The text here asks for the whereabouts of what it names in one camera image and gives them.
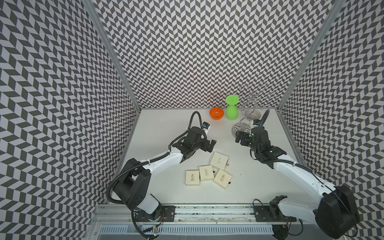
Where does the green plastic stand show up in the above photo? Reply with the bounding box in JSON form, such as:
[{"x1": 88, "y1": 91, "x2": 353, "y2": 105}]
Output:
[{"x1": 226, "y1": 95, "x2": 239, "y2": 121}]

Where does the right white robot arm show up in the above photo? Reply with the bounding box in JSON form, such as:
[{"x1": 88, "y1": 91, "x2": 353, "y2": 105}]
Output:
[{"x1": 235, "y1": 111, "x2": 360, "y2": 239}]

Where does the cream drawer jewelry box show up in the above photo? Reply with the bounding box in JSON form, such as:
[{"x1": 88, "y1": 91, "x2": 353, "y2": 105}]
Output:
[{"x1": 210, "y1": 152, "x2": 229, "y2": 170}]

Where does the orange bowl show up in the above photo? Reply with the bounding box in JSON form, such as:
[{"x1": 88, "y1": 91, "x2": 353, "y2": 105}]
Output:
[{"x1": 209, "y1": 107, "x2": 225, "y2": 120}]

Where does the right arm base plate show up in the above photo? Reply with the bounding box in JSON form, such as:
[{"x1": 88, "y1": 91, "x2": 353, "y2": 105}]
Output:
[{"x1": 253, "y1": 205, "x2": 297, "y2": 223}]

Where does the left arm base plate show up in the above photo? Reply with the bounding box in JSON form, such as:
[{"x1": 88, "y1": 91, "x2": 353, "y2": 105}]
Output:
[{"x1": 134, "y1": 205, "x2": 176, "y2": 222}]

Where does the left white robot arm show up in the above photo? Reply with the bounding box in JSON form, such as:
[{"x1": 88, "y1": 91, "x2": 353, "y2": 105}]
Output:
[{"x1": 106, "y1": 111, "x2": 217, "y2": 219}]

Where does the aluminium mounting rail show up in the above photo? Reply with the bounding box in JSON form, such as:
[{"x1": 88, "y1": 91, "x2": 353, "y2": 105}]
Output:
[{"x1": 89, "y1": 203, "x2": 343, "y2": 225}]

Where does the silver jewelry stand front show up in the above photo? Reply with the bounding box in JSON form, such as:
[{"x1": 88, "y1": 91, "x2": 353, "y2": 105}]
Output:
[{"x1": 232, "y1": 101, "x2": 261, "y2": 137}]

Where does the silver wire jewelry tree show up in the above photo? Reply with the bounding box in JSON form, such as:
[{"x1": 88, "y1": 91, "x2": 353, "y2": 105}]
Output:
[{"x1": 239, "y1": 90, "x2": 276, "y2": 121}]

